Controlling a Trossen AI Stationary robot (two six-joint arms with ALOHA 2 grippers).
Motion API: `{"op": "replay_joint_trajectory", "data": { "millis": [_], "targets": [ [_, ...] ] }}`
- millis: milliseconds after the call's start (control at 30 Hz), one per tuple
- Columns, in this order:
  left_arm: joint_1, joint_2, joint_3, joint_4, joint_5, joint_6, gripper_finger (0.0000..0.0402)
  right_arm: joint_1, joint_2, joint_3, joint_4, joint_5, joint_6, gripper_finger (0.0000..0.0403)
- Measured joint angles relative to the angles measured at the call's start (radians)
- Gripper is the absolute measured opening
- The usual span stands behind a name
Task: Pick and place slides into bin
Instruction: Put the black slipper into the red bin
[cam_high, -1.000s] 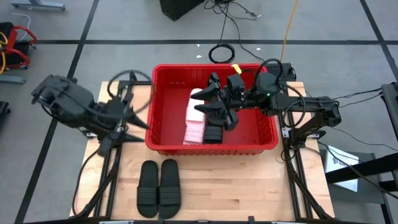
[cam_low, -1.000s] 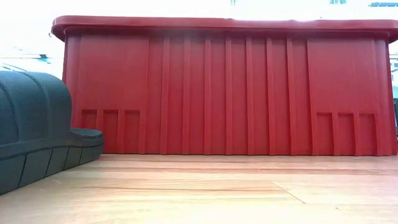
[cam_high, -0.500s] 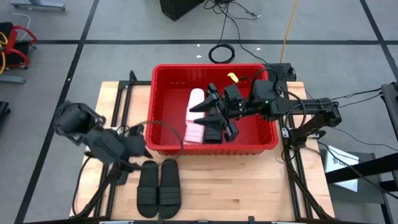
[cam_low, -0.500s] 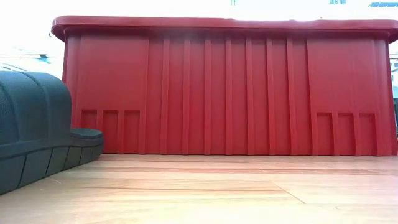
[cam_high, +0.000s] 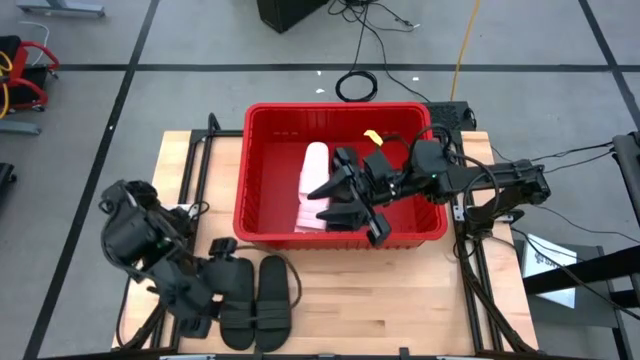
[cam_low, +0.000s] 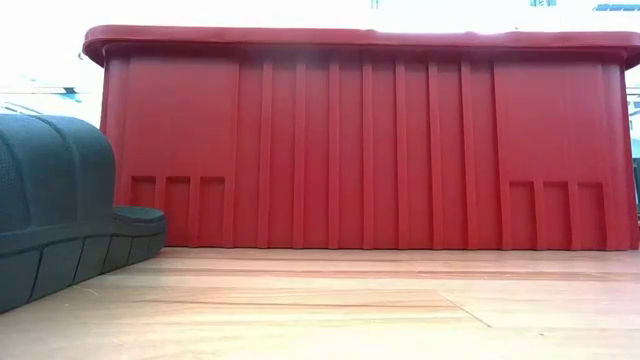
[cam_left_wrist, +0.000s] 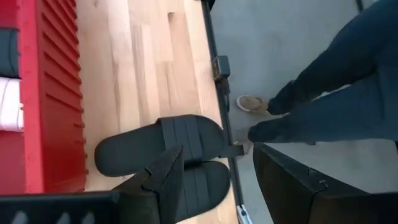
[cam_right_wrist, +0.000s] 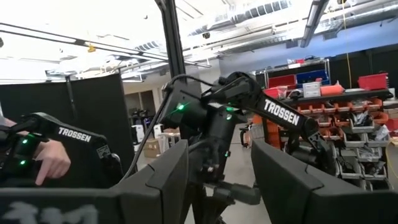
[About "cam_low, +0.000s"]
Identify red plastic bin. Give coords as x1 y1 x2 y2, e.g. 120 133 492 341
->
82 24 640 251

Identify black foam slide sandal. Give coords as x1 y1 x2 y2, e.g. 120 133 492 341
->
0 113 167 315

